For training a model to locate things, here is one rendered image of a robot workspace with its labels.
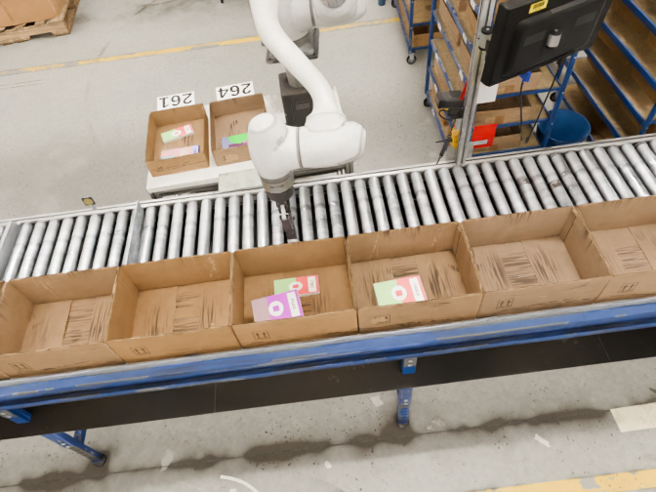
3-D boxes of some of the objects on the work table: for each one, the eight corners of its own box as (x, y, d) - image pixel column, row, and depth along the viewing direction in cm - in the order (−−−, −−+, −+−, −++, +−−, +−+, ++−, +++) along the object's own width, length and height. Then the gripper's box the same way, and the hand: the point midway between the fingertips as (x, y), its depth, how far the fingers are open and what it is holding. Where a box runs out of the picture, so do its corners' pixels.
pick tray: (208, 118, 261) (203, 102, 253) (210, 167, 238) (203, 152, 230) (155, 127, 260) (148, 111, 252) (151, 178, 237) (143, 162, 229)
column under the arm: (279, 125, 252) (267, 68, 226) (329, 116, 253) (323, 60, 226) (284, 159, 237) (271, 102, 210) (337, 150, 237) (331, 93, 211)
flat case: (162, 152, 247) (161, 150, 245) (199, 146, 247) (198, 144, 246) (160, 172, 238) (159, 169, 237) (199, 165, 239) (198, 163, 238)
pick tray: (266, 107, 262) (263, 92, 254) (273, 156, 239) (269, 141, 231) (214, 117, 261) (208, 102, 253) (216, 167, 238) (210, 151, 230)
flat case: (221, 140, 246) (221, 138, 245) (258, 133, 247) (258, 130, 246) (224, 158, 238) (223, 155, 237) (262, 150, 239) (261, 147, 238)
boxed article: (161, 136, 255) (160, 134, 253) (190, 126, 257) (189, 123, 256) (165, 144, 250) (163, 142, 249) (194, 134, 253) (193, 131, 252)
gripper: (265, 168, 137) (279, 223, 156) (265, 202, 129) (280, 256, 148) (291, 164, 137) (303, 220, 156) (293, 198, 129) (306, 252, 148)
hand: (290, 230), depth 149 cm, fingers closed
